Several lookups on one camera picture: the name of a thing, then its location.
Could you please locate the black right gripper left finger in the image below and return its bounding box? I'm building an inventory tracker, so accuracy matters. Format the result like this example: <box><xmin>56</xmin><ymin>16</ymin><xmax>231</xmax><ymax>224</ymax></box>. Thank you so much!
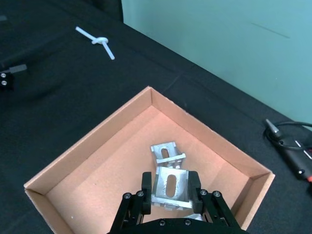
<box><xmin>109</xmin><ymin>172</ymin><xmax>153</xmax><ymax>234</ymax></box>

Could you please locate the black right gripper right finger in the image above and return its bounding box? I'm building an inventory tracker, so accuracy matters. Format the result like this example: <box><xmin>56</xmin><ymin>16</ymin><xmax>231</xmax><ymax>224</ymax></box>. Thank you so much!
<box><xmin>187</xmin><ymin>171</ymin><xmax>245</xmax><ymax>232</ymax></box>

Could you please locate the silver metal corner bracket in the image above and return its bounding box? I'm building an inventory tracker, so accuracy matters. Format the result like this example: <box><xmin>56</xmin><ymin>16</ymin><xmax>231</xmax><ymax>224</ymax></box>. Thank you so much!
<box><xmin>149</xmin><ymin>141</ymin><xmax>187</xmax><ymax>171</ymax></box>
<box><xmin>151</xmin><ymin>166</ymin><xmax>194</xmax><ymax>212</ymax></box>

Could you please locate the shallow brown cardboard tray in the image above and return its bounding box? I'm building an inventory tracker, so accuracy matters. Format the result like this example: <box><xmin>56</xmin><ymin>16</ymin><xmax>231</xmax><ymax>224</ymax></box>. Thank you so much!
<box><xmin>23</xmin><ymin>85</ymin><xmax>276</xmax><ymax>234</ymax></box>

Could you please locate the black table cloth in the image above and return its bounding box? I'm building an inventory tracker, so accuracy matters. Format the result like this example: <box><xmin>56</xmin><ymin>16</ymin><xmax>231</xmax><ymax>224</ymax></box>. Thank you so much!
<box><xmin>0</xmin><ymin>0</ymin><xmax>312</xmax><ymax>234</ymax></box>

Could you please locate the white three-armed plastic piece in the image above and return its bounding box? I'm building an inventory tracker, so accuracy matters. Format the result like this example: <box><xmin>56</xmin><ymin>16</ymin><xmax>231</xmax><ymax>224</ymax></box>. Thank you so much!
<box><xmin>75</xmin><ymin>26</ymin><xmax>116</xmax><ymax>60</ymax></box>

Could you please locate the black corded tool red switch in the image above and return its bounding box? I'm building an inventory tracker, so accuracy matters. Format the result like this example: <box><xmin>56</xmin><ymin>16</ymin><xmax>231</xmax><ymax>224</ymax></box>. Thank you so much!
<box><xmin>264</xmin><ymin>118</ymin><xmax>312</xmax><ymax>184</ymax></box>

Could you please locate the thin black tool cable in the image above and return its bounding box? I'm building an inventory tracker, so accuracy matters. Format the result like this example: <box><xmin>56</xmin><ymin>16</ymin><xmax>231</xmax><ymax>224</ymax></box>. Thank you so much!
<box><xmin>265</xmin><ymin>121</ymin><xmax>312</xmax><ymax>150</ymax></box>

